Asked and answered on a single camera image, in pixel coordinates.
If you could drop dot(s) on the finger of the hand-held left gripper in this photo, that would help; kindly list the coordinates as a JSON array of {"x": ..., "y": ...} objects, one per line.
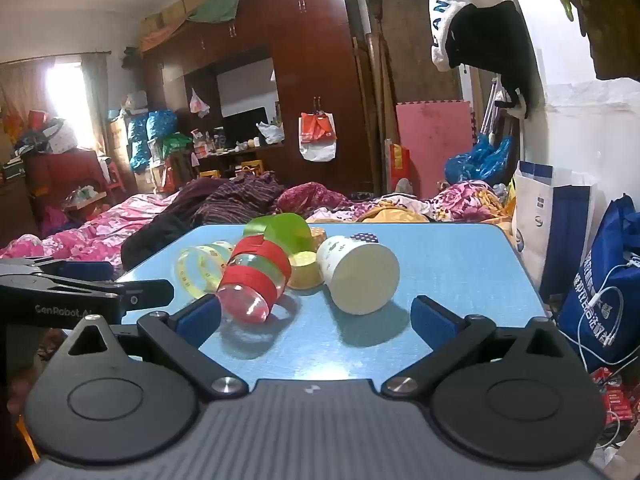
[
  {"x": 85, "y": 269},
  {"x": 150, "y": 294}
]

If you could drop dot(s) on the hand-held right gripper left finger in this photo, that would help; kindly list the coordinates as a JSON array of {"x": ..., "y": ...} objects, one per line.
[{"x": 200, "y": 319}]

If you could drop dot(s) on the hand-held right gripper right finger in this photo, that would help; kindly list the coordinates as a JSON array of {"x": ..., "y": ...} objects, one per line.
[{"x": 436, "y": 321}]

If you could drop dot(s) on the clear cup with red bands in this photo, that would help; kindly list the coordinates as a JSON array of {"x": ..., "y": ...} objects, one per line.
[{"x": 252, "y": 285}]

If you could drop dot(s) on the white paper cup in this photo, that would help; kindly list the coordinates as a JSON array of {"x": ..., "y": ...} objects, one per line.
[{"x": 357, "y": 275}]

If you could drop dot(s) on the clear yellow plastic cup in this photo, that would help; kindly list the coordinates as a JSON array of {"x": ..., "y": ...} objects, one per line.
[{"x": 197, "y": 270}]

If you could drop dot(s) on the polka dot paper cup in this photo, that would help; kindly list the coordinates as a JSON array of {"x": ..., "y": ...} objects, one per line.
[{"x": 364, "y": 237}]

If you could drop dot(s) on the small yellow paper cup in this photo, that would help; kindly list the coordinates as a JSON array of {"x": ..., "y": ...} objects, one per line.
[{"x": 302, "y": 270}]

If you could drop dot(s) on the green plastic cup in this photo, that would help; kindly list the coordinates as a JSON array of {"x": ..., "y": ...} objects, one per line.
[{"x": 282, "y": 232}]

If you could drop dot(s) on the orange patterned paper cup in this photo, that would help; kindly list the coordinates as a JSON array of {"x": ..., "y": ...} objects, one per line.
[{"x": 319, "y": 237}]

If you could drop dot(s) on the pink floral blanket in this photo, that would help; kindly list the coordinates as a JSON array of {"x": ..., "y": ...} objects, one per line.
[{"x": 85, "y": 230}]

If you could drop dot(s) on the black cloth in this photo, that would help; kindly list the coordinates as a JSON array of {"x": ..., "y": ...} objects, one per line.
[{"x": 155, "y": 240}]

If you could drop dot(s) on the red cabinet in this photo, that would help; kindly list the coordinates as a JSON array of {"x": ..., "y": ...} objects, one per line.
[{"x": 65, "y": 170}]

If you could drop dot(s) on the yellow cloth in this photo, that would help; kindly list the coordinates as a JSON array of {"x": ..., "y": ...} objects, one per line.
[{"x": 395, "y": 216}]

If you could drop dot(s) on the floral purple bedding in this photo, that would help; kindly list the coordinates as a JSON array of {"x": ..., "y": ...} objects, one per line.
[{"x": 450, "y": 202}]

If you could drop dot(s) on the dark striped cloth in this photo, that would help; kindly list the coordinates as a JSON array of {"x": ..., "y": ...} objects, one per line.
[{"x": 235, "y": 200}]

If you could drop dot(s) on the blue patterned bags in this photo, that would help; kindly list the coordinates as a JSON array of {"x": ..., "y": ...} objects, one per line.
[{"x": 150, "y": 135}]

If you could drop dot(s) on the white and blue paper bag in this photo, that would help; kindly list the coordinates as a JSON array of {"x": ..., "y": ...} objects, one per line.
[{"x": 550, "y": 220}]

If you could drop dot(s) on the blue plastic bag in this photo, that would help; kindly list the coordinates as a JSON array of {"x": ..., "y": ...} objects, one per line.
[{"x": 475, "y": 162}]

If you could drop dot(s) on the blue fabric tote bag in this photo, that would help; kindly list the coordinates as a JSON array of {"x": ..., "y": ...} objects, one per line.
[{"x": 605, "y": 280}]

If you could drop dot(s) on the pink foam mat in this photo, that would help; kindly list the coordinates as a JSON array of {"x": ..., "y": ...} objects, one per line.
[{"x": 432, "y": 145}]

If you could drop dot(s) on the window curtain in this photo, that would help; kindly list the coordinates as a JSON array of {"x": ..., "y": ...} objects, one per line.
[{"x": 22, "y": 90}]

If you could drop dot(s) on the red boxes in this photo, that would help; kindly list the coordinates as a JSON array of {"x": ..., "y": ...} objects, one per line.
[{"x": 612, "y": 400}]

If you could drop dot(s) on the black television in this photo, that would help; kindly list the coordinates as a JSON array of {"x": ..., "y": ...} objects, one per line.
[{"x": 245, "y": 125}]

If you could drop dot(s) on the white plastic bag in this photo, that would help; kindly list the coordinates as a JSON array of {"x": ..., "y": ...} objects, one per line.
[
  {"x": 271, "y": 132},
  {"x": 198, "y": 102}
]

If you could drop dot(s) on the orange and white shopping bag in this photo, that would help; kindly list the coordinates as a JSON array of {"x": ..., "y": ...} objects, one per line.
[{"x": 317, "y": 135}]

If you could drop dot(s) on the cardboard boxes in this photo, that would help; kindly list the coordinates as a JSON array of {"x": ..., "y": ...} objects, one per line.
[{"x": 175, "y": 10}]

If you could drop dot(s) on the brown wooden door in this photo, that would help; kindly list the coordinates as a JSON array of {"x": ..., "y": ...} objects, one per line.
[{"x": 420, "y": 40}]

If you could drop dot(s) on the brown wooden wardrobe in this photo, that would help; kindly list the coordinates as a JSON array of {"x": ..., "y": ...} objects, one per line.
[{"x": 310, "y": 50}]

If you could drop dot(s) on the white and black hanging jacket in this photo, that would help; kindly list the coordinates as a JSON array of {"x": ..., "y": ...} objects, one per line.
[{"x": 480, "y": 30}]

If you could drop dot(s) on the green cloth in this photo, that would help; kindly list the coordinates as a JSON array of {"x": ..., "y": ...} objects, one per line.
[{"x": 220, "y": 5}]

